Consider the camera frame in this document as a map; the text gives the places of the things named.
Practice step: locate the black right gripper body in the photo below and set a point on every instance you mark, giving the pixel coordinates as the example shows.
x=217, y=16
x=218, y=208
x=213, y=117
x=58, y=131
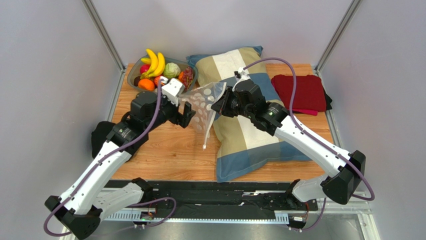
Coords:
x=225, y=105

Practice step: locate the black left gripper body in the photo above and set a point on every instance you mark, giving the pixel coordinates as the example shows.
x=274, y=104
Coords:
x=167, y=111

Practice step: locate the clear polka-dot zip bag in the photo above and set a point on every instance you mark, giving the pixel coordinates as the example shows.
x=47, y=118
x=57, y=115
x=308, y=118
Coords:
x=202, y=100

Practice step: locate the orange fruit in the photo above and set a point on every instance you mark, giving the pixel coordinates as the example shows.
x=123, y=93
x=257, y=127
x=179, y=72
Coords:
x=146, y=84

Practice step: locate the small orange pumpkin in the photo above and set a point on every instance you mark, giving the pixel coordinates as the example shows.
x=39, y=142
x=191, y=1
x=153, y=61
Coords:
x=181, y=76

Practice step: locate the green cabbage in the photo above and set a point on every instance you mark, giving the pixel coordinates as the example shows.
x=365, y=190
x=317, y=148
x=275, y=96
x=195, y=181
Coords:
x=171, y=70

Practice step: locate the yellow banana bunch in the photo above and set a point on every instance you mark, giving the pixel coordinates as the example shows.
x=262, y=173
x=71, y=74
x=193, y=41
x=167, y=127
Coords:
x=156, y=62

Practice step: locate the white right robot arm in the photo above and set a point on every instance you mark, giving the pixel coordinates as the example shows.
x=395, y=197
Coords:
x=343, y=170

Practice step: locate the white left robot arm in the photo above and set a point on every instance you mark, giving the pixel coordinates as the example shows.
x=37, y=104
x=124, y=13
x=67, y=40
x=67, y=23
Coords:
x=82, y=208

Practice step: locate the red peach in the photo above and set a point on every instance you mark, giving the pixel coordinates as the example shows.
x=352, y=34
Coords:
x=157, y=80

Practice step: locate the red grape bunch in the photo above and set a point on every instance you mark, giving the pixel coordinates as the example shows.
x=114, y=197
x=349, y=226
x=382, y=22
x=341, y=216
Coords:
x=188, y=77

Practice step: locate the dark purple fruit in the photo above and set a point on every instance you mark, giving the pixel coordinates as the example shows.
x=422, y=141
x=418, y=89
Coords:
x=136, y=81

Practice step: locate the blue beige white pillow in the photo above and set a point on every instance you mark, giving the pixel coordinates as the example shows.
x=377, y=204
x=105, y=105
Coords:
x=243, y=148

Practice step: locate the red apple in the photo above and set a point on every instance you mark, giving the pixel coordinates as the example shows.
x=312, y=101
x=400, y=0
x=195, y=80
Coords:
x=144, y=68

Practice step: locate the red folded cloth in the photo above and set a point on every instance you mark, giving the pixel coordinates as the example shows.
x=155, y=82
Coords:
x=309, y=94

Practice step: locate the pink cloth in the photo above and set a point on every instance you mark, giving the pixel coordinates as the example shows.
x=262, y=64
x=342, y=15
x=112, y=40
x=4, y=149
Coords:
x=306, y=112

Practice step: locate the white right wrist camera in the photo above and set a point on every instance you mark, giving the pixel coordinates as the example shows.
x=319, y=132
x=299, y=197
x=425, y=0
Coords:
x=240, y=76

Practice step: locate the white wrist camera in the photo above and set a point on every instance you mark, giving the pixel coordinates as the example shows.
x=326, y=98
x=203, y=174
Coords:
x=240, y=76
x=172, y=88

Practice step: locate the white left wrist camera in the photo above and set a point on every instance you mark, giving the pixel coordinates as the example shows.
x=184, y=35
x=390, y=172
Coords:
x=172, y=88

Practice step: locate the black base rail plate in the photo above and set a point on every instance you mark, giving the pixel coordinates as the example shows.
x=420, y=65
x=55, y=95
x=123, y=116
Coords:
x=204, y=200

